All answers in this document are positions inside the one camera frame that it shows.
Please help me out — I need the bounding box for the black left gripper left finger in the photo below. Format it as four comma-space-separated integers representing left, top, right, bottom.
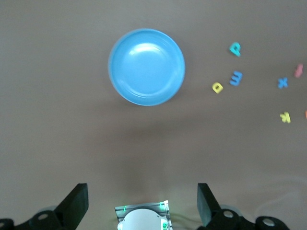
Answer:
0, 183, 89, 230

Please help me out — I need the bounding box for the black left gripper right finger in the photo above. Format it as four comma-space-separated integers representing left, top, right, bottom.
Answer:
197, 183, 290, 230

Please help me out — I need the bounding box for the yellow foam letter d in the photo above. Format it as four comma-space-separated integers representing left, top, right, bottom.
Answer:
212, 81, 224, 94

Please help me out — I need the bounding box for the blue foam letter m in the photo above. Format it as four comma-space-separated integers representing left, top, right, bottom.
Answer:
229, 70, 243, 87

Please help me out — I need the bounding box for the teal foam letter p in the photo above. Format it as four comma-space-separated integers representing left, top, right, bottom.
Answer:
228, 42, 242, 58

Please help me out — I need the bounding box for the brown table cover sheet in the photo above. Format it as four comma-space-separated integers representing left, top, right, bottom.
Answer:
0, 0, 307, 230

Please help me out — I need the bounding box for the yellow foam letter k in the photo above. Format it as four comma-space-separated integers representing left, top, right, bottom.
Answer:
279, 111, 292, 124

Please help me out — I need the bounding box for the blue foam letter x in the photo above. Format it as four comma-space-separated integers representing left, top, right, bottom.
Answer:
277, 77, 289, 90

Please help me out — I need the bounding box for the blue plate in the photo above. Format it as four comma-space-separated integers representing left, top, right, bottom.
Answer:
107, 28, 186, 107

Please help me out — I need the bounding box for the pink foam letter f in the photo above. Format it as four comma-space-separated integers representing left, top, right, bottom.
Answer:
294, 63, 304, 79

